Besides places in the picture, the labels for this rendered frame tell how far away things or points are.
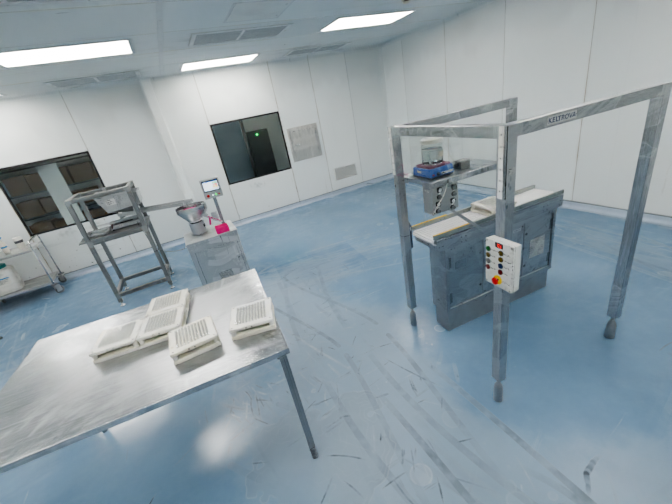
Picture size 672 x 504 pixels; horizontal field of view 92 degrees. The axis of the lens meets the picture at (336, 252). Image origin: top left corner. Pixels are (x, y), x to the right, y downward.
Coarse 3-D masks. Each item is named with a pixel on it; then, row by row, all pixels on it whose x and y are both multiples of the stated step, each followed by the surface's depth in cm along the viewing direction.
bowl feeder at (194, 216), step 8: (176, 208) 410; (184, 208) 422; (192, 208) 395; (200, 208) 402; (184, 216) 399; (192, 216) 401; (200, 216) 410; (216, 216) 419; (192, 224) 411; (200, 224) 414; (192, 232) 418; (200, 232) 416
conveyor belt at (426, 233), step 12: (528, 192) 292; (540, 192) 287; (552, 192) 281; (516, 204) 272; (456, 216) 272; (468, 216) 267; (480, 216) 263; (420, 228) 263; (432, 228) 259; (444, 228) 254; (432, 240) 241
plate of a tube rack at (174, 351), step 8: (208, 320) 190; (208, 328) 183; (168, 336) 183; (192, 336) 178; (208, 336) 176; (216, 336) 176; (192, 344) 172; (200, 344) 173; (176, 352) 168; (184, 352) 170
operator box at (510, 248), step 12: (492, 240) 165; (504, 240) 162; (492, 252) 168; (504, 252) 160; (516, 252) 156; (492, 264) 170; (504, 264) 163; (516, 264) 159; (492, 276) 173; (504, 276) 165; (516, 276) 162; (504, 288) 168; (516, 288) 165
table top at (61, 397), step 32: (224, 288) 239; (256, 288) 230; (128, 320) 222; (192, 320) 207; (224, 320) 200; (32, 352) 207; (64, 352) 201; (160, 352) 183; (224, 352) 172; (256, 352) 168; (288, 352) 167; (32, 384) 178; (64, 384) 173; (96, 384) 168; (128, 384) 163; (160, 384) 159; (192, 384) 155; (0, 416) 159; (32, 416) 155; (64, 416) 151; (96, 416) 148; (128, 416) 146; (0, 448) 141; (32, 448) 138
